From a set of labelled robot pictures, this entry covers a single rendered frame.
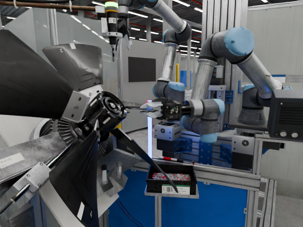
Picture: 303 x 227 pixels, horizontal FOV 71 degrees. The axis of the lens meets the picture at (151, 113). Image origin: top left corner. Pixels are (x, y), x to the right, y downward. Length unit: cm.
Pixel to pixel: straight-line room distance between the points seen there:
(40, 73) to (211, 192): 95
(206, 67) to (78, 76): 58
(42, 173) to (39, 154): 9
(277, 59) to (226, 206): 169
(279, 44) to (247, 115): 132
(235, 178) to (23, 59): 98
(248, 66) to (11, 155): 94
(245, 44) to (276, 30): 156
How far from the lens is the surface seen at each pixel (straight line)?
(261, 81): 114
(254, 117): 132
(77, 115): 70
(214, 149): 141
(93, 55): 90
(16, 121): 85
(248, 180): 114
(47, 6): 84
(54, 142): 71
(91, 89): 79
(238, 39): 97
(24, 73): 64
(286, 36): 253
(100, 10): 82
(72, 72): 84
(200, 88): 104
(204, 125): 94
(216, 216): 127
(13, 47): 66
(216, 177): 114
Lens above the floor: 132
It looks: 10 degrees down
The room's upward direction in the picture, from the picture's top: straight up
